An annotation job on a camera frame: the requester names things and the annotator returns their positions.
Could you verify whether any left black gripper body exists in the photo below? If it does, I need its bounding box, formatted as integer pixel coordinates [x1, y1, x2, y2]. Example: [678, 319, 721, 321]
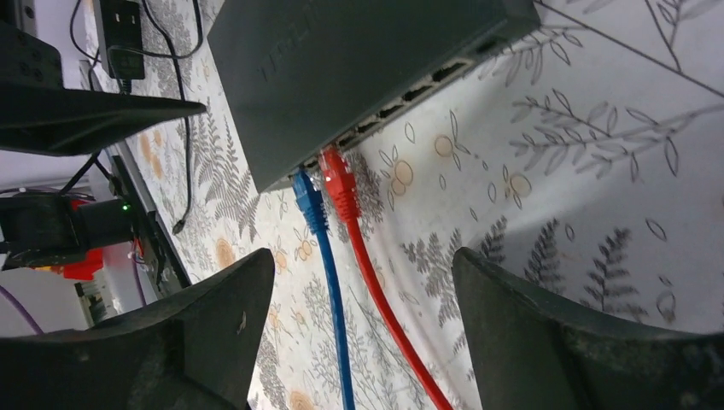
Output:
[1, 0, 64, 90]

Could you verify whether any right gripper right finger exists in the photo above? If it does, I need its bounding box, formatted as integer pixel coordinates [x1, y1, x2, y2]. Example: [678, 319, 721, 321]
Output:
[452, 248, 723, 409]

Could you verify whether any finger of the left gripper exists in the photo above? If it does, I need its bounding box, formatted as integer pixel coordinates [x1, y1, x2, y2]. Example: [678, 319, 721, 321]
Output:
[1, 85, 206, 156]

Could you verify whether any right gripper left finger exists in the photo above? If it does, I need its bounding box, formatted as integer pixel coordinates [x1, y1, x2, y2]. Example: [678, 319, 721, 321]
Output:
[1, 249, 275, 409]

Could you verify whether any black power adapter with cord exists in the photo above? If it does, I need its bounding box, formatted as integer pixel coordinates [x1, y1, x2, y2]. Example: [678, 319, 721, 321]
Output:
[56, 0, 206, 236]

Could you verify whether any black network switch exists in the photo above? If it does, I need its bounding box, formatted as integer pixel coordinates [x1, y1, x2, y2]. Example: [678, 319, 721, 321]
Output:
[207, 0, 540, 192]

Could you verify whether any floral patterned table mat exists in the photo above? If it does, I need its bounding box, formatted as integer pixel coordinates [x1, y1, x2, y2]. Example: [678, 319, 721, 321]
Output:
[127, 1, 723, 409]

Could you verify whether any blue ethernet cable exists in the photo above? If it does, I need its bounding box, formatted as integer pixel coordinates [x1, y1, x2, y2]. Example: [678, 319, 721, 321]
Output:
[291, 168, 358, 410]

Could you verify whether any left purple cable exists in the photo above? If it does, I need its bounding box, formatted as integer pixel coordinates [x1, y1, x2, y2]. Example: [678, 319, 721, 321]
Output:
[0, 283, 45, 336]

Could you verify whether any red ethernet cable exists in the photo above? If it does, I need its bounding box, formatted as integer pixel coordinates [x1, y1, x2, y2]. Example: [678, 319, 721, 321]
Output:
[319, 145, 455, 410]

